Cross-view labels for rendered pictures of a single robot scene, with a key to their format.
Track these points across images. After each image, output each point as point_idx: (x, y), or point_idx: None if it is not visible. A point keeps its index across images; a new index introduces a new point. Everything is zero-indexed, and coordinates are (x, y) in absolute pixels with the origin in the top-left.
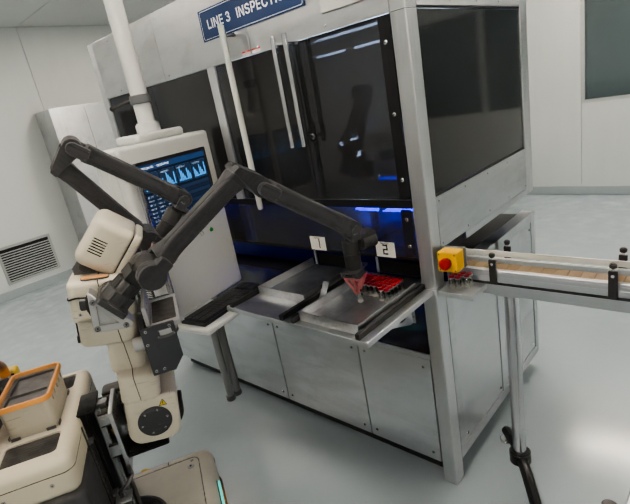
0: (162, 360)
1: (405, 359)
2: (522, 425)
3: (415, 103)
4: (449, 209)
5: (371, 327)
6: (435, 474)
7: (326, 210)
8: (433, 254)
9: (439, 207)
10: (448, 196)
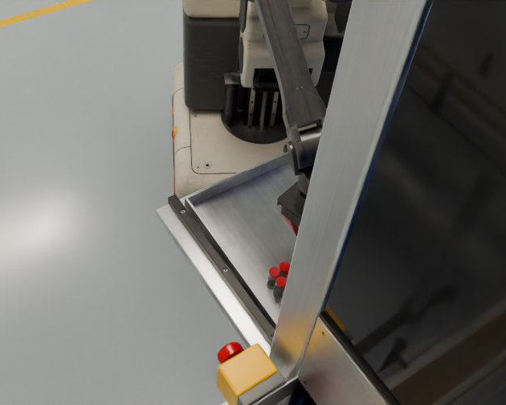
0: (241, 10)
1: None
2: None
3: (333, 82)
4: (349, 395)
5: (184, 222)
6: None
7: (275, 63)
8: (272, 345)
9: (319, 341)
10: (359, 381)
